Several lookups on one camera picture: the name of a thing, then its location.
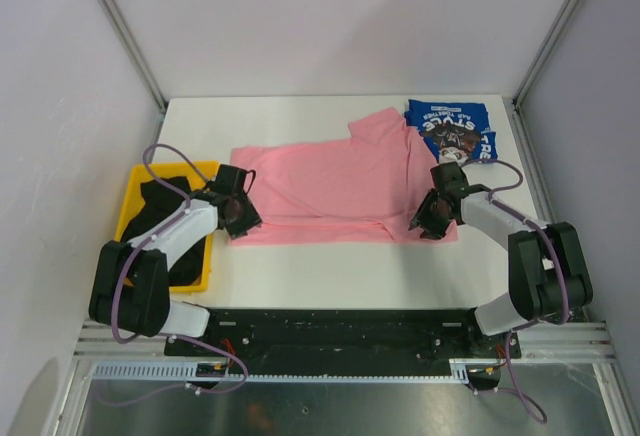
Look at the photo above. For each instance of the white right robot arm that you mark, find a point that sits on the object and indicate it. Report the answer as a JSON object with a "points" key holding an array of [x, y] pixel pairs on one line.
{"points": [[547, 272]]}

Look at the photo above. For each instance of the folded blue printed t-shirt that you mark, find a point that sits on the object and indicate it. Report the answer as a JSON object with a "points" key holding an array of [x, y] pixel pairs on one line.
{"points": [[453, 131]]}

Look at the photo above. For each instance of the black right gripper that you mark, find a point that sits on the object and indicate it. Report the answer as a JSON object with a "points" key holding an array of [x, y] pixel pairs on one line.
{"points": [[432, 229]]}

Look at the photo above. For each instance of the aluminium frame post right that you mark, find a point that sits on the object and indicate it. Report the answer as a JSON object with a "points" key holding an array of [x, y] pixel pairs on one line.
{"points": [[566, 14]]}

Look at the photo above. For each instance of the aluminium frame post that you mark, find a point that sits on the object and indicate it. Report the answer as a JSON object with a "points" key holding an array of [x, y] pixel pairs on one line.
{"points": [[566, 14], [128, 41]]}

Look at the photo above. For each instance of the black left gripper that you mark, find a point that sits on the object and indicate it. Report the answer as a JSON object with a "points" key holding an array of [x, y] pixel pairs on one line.
{"points": [[251, 220]]}

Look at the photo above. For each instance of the aluminium frame post left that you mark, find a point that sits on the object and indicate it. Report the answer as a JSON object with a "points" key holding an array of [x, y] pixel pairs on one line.
{"points": [[128, 41]]}

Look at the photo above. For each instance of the black t-shirt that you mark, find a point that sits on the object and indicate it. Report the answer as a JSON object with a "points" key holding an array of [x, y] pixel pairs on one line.
{"points": [[159, 203]]}

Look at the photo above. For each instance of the yellow plastic bin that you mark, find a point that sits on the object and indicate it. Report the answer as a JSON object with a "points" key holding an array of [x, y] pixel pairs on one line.
{"points": [[133, 202]]}

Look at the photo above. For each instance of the aluminium side rail right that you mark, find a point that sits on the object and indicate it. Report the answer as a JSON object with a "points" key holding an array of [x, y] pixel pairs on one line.
{"points": [[531, 162]]}

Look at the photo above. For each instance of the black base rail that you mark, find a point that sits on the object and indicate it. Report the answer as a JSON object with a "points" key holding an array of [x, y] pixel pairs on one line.
{"points": [[262, 336]]}

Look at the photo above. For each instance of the pink t-shirt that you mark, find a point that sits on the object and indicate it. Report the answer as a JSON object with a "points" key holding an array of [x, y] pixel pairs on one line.
{"points": [[362, 189]]}

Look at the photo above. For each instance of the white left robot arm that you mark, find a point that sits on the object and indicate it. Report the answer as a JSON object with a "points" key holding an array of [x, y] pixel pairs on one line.
{"points": [[131, 290]]}

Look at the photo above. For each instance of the white slotted cable duct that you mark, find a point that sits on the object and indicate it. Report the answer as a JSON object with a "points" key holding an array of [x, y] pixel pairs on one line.
{"points": [[415, 371]]}

